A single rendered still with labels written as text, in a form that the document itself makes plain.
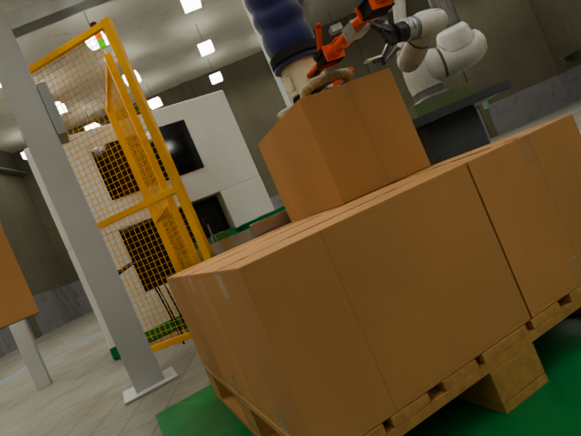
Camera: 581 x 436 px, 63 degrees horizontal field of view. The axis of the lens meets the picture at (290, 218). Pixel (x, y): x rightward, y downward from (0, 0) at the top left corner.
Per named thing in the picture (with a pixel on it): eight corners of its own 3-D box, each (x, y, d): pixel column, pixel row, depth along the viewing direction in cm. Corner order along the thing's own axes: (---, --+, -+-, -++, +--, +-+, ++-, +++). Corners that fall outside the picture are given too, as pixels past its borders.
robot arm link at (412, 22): (424, 33, 184) (412, 36, 182) (411, 43, 193) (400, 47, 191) (415, 10, 184) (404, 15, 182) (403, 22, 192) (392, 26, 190)
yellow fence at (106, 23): (133, 376, 308) (3, 79, 304) (142, 370, 317) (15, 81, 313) (249, 336, 284) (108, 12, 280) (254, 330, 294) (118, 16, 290)
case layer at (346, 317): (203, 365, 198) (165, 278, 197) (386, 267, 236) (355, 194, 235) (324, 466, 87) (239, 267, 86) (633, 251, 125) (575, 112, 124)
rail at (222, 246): (188, 276, 436) (180, 257, 436) (194, 273, 438) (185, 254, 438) (264, 266, 222) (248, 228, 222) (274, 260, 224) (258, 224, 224)
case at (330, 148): (290, 222, 222) (257, 144, 221) (360, 191, 235) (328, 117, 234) (343, 204, 165) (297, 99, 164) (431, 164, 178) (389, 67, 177)
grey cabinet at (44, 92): (60, 144, 275) (40, 97, 274) (70, 142, 277) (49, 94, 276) (58, 134, 256) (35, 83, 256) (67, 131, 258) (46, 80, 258)
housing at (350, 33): (345, 42, 159) (340, 30, 159) (361, 37, 161) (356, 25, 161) (354, 33, 152) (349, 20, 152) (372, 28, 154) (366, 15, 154)
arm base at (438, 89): (436, 102, 245) (432, 92, 245) (456, 88, 224) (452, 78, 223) (405, 115, 243) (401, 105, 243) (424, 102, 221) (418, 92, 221)
